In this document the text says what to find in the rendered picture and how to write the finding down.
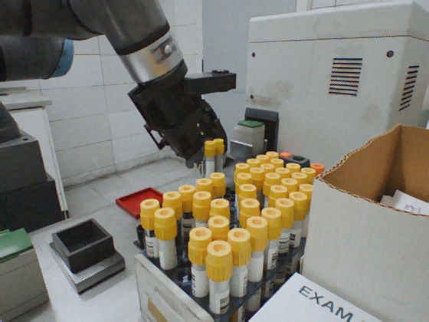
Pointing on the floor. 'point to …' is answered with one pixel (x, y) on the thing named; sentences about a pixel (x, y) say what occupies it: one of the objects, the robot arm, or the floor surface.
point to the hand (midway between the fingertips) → (220, 162)
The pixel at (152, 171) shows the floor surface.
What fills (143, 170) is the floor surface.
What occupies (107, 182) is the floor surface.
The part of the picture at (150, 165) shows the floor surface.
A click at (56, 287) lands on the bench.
